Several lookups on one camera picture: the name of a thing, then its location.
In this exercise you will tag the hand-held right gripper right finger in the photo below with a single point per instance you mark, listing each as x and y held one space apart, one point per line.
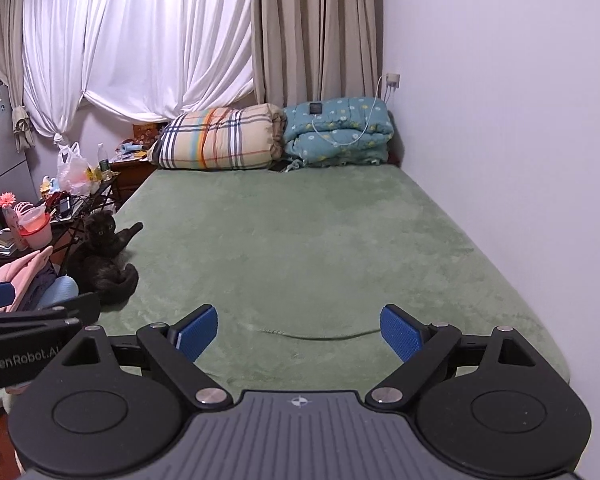
402 332

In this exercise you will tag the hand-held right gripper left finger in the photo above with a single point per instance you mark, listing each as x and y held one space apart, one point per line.
195 332

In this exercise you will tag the pink sweater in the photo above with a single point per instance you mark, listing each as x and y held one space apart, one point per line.
22 275

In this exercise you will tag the purple cloth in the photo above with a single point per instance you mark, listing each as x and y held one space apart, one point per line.
42 285

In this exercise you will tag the stack of books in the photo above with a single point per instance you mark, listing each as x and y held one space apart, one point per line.
4 242

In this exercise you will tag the light blue rolled cloth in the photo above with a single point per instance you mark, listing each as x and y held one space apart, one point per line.
60 292

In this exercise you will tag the pink plastic bucket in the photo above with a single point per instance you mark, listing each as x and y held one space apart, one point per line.
36 232

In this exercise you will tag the pink artificial flower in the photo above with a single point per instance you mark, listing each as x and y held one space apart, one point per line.
6 201

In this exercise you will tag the black cat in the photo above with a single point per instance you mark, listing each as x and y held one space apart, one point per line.
102 260

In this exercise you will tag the green fleece bed blanket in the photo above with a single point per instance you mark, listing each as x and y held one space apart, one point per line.
305 245

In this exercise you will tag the black folding table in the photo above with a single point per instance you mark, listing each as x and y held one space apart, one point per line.
92 200

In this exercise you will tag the white plastic bag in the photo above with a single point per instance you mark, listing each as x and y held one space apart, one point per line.
72 172

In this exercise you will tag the grey refrigerator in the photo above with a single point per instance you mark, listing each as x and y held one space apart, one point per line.
2 150

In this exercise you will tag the wooden nightstand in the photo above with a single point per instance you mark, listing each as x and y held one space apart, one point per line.
132 175

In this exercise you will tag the clear plastic bottle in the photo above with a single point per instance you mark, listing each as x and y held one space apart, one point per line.
103 159

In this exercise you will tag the plaid rolled quilt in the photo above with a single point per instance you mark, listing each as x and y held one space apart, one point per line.
220 137

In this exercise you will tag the orange patterned box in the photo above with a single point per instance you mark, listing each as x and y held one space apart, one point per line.
145 132

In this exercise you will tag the teal floral quilt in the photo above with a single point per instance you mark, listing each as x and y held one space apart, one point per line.
340 132

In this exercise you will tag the tied narrow beige curtain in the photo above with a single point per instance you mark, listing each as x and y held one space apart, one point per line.
15 70

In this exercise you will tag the white sheer curtain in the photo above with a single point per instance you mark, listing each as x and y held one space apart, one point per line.
150 35

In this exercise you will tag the wide beige curtain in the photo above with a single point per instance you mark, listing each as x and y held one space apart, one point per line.
317 25

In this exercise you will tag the white wall socket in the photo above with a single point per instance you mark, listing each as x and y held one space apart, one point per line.
393 80

